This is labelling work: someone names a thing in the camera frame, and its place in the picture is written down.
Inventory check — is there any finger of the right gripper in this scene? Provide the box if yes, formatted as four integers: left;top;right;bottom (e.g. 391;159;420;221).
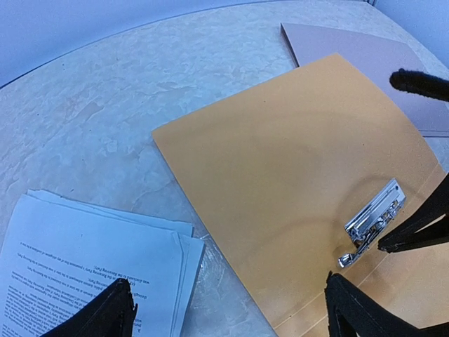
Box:
377;176;448;253

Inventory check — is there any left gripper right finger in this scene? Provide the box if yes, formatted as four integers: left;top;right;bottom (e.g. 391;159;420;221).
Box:
324;272;448;336

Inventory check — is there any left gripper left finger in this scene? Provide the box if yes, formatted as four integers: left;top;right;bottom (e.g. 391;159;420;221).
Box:
44;278;138;337

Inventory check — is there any metal folder spine clip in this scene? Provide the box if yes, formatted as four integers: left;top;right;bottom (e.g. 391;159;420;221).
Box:
338;178;406;268

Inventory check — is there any stack of printed papers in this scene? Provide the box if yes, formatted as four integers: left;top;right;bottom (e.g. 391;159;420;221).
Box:
1;190;204;336

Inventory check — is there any orange file folder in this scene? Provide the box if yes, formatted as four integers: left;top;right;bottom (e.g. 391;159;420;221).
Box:
152;54;445;336

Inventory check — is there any translucent grey plastic sheet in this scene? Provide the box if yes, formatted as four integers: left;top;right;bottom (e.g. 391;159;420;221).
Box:
281;23;448;138

